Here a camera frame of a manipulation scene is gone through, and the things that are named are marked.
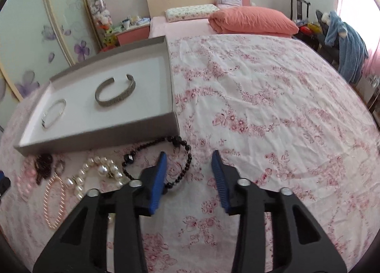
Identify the pink small pearl bracelet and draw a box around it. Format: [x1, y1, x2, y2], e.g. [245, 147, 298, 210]
[43, 174, 67, 229]

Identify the floral white pillow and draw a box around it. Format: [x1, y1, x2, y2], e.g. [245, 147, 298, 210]
[165, 4, 219, 22]

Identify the folded orange duvet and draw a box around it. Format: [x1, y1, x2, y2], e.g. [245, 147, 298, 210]
[208, 6, 299, 36]

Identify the pink bedside table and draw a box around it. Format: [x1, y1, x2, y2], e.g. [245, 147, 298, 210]
[116, 24, 150, 46]

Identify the blue plush robe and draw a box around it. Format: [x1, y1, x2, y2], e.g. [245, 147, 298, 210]
[325, 11, 369, 84]

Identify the plush toy display tube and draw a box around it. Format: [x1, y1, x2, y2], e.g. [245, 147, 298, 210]
[88, 0, 113, 48]

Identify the pink large bead bracelet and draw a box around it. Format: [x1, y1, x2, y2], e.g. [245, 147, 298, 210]
[16, 156, 38, 202]

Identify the dark wooden chair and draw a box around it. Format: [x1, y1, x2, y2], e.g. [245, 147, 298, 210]
[290, 0, 311, 35]

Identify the pink floral tablecloth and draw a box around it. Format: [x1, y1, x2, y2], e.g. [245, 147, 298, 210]
[143, 35, 379, 272]

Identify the pink curtain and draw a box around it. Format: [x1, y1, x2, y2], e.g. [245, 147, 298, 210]
[337, 0, 379, 76]

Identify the silver thin bangle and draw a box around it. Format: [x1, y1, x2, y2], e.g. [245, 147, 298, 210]
[41, 99, 66, 129]

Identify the dark red bead necklace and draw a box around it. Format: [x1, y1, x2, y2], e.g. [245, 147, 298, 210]
[34, 153, 54, 186]

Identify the grey cardboard tray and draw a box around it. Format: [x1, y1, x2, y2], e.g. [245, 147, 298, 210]
[14, 36, 180, 155]

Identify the wardrobe with flower doors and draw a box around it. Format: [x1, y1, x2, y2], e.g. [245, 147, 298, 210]
[1, 0, 99, 129]

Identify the white pearl bracelet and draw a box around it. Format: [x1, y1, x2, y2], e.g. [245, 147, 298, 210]
[64, 156, 124, 201]

